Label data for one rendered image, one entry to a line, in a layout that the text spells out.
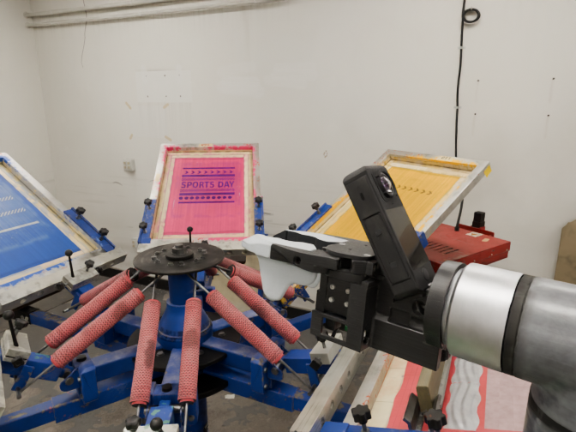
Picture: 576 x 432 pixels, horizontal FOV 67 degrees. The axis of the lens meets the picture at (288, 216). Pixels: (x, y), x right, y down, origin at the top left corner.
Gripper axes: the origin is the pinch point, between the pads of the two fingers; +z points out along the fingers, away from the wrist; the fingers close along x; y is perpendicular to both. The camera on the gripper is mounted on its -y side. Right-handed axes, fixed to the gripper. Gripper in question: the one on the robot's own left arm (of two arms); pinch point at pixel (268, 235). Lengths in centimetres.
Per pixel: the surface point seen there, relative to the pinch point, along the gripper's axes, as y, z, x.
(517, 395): 45, -16, 79
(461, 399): 48, -5, 73
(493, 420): 48, -14, 68
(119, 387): 71, 89, 39
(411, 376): 51, 10, 81
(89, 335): 49, 86, 27
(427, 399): 45, -1, 61
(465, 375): 47, -3, 83
